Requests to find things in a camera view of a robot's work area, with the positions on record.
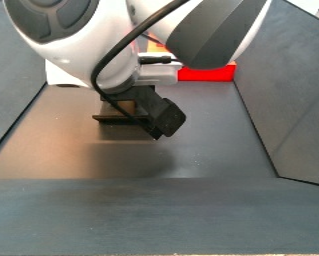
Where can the brown oval peg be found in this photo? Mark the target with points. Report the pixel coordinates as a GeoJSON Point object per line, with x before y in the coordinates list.
{"type": "Point", "coordinates": [128, 106]}

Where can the black curved fixture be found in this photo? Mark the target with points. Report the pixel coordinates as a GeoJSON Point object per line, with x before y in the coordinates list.
{"type": "Point", "coordinates": [116, 113]}

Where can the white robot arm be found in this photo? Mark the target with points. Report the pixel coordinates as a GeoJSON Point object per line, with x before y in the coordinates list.
{"type": "Point", "coordinates": [87, 36]}

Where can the red shape sorter block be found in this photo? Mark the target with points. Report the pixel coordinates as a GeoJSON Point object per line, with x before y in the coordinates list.
{"type": "Point", "coordinates": [222, 74]}

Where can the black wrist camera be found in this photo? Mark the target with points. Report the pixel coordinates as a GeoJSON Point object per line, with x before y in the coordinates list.
{"type": "Point", "coordinates": [162, 118]}

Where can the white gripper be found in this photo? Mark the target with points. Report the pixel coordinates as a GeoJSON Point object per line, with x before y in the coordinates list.
{"type": "Point", "coordinates": [157, 70]}

